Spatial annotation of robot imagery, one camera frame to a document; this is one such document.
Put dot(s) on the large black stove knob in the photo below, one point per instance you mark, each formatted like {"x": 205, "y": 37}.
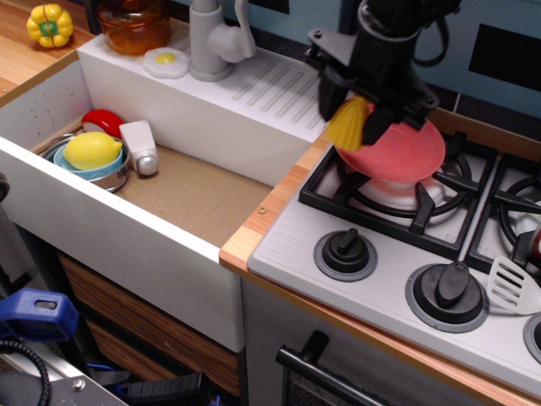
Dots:
{"x": 447, "y": 297}

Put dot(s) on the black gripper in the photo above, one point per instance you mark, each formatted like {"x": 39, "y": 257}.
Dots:
{"x": 376, "y": 62}

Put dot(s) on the pink plastic plate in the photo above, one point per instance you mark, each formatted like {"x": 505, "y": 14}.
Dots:
{"x": 403, "y": 154}

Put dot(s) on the white sink basin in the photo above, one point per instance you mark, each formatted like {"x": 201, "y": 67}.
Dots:
{"x": 160, "y": 237}

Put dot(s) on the white salt shaker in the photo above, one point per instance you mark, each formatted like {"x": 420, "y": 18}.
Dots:
{"x": 138, "y": 138}

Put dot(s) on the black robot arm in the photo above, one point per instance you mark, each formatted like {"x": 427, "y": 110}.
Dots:
{"x": 433, "y": 41}

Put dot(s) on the orange glass pot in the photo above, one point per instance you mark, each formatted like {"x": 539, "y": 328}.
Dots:
{"x": 134, "y": 27}

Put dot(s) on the blue clamp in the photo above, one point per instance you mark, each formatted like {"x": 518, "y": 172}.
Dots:
{"x": 38, "y": 316}

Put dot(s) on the yellow toy bell pepper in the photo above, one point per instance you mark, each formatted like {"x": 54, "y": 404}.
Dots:
{"x": 50, "y": 25}

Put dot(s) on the black left burner grate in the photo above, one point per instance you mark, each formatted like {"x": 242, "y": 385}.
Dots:
{"x": 433, "y": 214}

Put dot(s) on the small black stove knob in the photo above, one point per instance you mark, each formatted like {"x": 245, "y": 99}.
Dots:
{"x": 345, "y": 256}

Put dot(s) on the light blue bowl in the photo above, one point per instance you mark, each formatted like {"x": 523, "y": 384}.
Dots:
{"x": 91, "y": 170}

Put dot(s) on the white slotted spatula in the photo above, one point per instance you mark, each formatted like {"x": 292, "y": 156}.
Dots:
{"x": 512, "y": 288}

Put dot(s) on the yellow toy lemon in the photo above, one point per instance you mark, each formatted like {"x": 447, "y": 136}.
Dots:
{"x": 92, "y": 150}

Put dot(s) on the black oven door handle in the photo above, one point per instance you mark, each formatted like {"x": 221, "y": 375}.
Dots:
{"x": 302, "y": 373}

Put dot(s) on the partial stove knob right edge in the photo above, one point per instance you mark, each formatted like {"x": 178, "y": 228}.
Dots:
{"x": 531, "y": 336}

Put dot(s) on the yellow toy corn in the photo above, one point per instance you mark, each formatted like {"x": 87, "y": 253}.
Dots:
{"x": 345, "y": 129}

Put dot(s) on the black burner grate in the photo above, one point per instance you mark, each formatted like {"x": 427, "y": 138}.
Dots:
{"x": 510, "y": 214}
{"x": 433, "y": 214}

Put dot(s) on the grey toy faucet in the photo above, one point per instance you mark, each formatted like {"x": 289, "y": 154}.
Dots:
{"x": 215, "y": 46}

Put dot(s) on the black right burner grate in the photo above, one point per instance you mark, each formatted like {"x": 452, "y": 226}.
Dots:
{"x": 510, "y": 214}

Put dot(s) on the toy fried egg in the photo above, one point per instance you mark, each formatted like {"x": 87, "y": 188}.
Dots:
{"x": 166, "y": 63}

